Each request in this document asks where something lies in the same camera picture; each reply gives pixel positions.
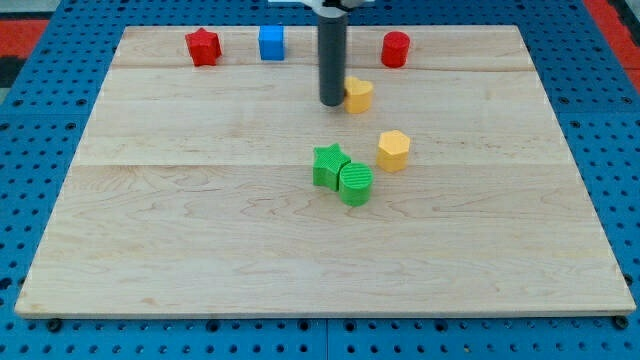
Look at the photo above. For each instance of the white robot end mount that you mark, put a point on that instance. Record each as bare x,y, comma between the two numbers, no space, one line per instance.
324,6

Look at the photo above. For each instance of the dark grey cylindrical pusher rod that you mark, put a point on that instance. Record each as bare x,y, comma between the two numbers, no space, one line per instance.
332,35

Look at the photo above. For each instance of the yellow hexagon block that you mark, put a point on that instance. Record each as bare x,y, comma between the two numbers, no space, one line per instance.
393,151

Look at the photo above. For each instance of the blue cube block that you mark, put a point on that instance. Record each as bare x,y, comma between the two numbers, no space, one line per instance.
271,42

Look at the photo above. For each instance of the red cylinder block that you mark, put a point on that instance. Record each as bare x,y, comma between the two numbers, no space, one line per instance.
395,49

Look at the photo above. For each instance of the yellow heart block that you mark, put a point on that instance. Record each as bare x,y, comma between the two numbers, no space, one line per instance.
358,95

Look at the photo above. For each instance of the red star block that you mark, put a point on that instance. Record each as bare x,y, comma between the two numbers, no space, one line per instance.
204,47

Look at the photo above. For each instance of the green star block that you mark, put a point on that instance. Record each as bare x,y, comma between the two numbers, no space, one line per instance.
328,162

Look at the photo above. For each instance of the green cylinder block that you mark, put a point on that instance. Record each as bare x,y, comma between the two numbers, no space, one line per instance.
355,183

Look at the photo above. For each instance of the light wooden board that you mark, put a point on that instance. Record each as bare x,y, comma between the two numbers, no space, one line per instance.
190,194

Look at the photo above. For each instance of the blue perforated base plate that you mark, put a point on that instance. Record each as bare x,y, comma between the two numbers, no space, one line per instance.
44,113

